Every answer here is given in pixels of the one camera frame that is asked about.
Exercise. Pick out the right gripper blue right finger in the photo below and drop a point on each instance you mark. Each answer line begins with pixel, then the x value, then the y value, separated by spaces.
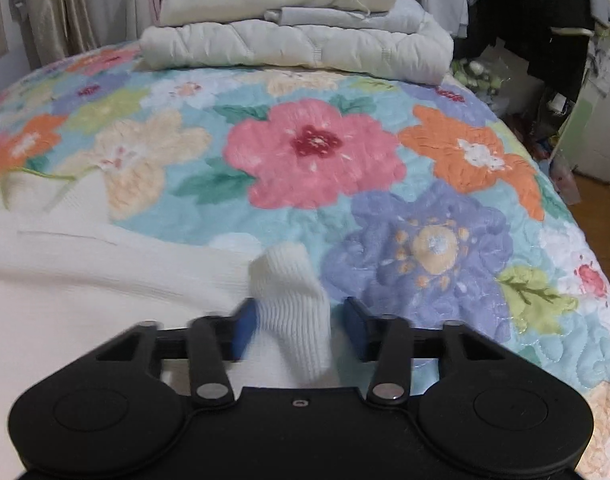
pixel 385 341

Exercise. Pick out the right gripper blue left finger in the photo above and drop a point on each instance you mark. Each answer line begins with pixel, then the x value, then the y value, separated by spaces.
pixel 212 342

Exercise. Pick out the cream button pajama top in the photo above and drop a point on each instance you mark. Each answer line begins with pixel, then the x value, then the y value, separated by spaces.
pixel 70 280

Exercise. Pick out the floral quilted bedspread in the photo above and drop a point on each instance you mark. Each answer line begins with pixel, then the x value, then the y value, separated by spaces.
pixel 418 201

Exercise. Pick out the green plush toy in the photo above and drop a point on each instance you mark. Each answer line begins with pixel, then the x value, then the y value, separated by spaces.
pixel 477 77

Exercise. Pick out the white cabinet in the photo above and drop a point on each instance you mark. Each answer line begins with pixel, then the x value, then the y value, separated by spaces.
pixel 585 137

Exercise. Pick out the cream quilted folded jacket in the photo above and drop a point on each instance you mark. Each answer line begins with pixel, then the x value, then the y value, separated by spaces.
pixel 423 57

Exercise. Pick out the grey folded garment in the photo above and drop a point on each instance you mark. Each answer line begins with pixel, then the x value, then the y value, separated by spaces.
pixel 405 17

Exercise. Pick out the beige curtain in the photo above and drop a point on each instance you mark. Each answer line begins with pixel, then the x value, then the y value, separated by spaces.
pixel 61 28

